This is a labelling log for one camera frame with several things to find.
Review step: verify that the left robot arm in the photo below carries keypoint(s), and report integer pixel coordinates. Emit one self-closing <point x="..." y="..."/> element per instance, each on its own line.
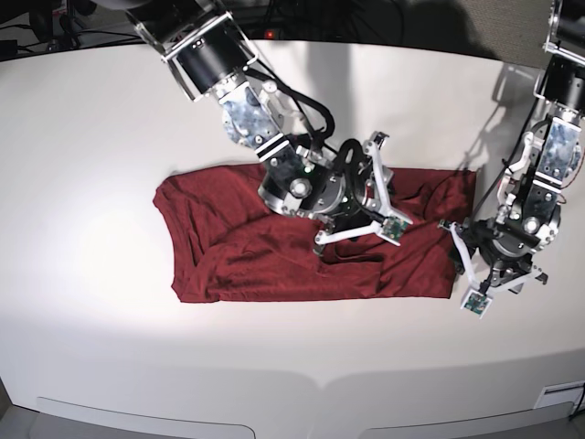
<point x="529" y="187"/>

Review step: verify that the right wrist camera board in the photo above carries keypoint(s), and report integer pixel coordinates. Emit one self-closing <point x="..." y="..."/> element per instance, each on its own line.
<point x="392" y="230"/>

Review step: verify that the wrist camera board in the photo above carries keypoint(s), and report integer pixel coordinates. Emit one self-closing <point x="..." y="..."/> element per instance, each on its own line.
<point x="475" y="304"/>
<point x="392" y="230"/>

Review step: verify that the black power strip red light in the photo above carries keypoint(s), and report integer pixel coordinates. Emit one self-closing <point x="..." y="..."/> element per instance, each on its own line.
<point x="269" y="33"/>

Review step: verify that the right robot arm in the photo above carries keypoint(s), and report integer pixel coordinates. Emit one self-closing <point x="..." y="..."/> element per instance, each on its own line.
<point x="209" y="56"/>

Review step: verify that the dark red long-sleeve shirt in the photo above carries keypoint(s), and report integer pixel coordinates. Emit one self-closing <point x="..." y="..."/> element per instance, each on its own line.
<point x="228" y="246"/>

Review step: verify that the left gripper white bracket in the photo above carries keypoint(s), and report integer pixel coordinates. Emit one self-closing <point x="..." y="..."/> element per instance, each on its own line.
<point x="502" y="276"/>

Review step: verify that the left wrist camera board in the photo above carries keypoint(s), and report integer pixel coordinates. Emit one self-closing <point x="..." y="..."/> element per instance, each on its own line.
<point x="475" y="304"/>

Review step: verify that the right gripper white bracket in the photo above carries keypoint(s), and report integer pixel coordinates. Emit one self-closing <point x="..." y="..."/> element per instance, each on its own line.
<point x="368" y="187"/>

